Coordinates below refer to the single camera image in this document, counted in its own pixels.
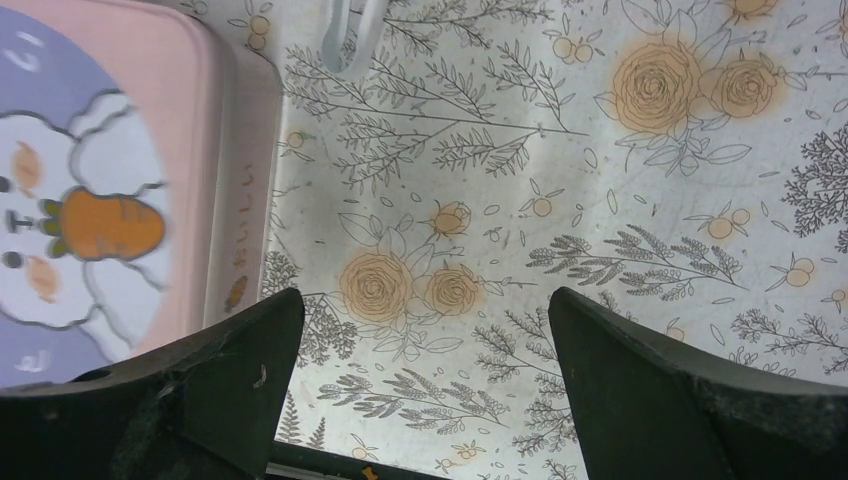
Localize pink divided chocolate box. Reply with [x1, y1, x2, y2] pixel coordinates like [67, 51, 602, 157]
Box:
[203, 43, 282, 327]

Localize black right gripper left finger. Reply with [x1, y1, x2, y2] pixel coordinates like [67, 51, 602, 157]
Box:
[1, 288, 305, 479]

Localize silver metal tin lid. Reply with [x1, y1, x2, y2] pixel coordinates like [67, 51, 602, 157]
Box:
[1, 1, 232, 388]

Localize white handled metal tongs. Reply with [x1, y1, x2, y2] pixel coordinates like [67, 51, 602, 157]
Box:
[320, 0, 388, 76]

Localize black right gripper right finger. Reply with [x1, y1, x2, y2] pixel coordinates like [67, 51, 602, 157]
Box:
[548, 287, 847, 479]

